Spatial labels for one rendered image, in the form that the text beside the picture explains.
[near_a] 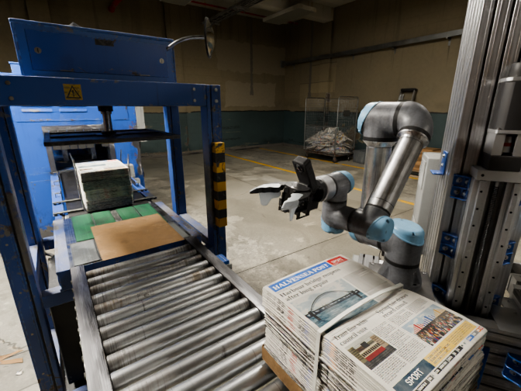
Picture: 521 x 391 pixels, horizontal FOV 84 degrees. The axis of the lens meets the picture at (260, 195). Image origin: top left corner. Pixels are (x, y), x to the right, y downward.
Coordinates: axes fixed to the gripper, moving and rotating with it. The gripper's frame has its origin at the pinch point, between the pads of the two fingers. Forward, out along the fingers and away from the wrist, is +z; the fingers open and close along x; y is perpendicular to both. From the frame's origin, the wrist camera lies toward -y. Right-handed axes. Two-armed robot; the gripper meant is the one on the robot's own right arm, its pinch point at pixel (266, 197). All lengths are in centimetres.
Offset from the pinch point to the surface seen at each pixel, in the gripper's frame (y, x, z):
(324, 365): 23.6, -28.0, 7.2
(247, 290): 46, 16, -11
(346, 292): 18.0, -21.7, -8.1
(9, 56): -12, 841, -8
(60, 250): 58, 100, 35
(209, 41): -38, 79, -33
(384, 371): 15.4, -37.8, 6.2
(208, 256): 51, 48, -14
